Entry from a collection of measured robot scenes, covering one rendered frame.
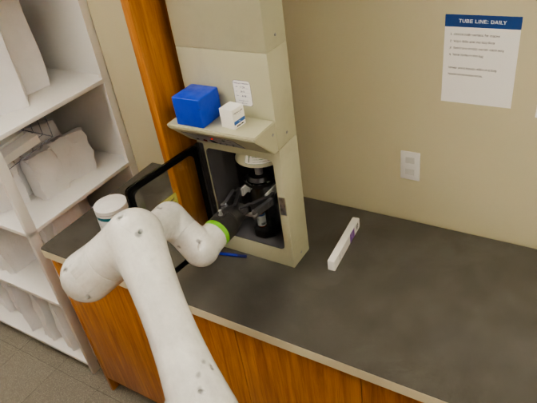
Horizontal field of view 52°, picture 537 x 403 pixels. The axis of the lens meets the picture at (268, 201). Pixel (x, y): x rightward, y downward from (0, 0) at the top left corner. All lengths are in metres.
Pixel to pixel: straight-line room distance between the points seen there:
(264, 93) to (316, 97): 0.49
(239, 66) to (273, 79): 0.11
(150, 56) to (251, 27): 0.35
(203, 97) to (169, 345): 0.79
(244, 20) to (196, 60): 0.23
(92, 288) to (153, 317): 0.21
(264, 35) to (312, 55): 0.49
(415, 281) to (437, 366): 0.34
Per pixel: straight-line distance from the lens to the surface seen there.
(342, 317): 1.76
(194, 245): 1.62
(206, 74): 1.69
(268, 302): 1.83
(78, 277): 1.27
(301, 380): 1.88
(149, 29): 1.72
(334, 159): 2.14
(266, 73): 1.56
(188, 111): 1.64
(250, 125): 1.61
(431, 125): 1.92
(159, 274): 1.14
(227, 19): 1.57
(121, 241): 1.17
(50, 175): 2.70
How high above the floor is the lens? 2.23
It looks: 34 degrees down
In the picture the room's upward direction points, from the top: 9 degrees counter-clockwise
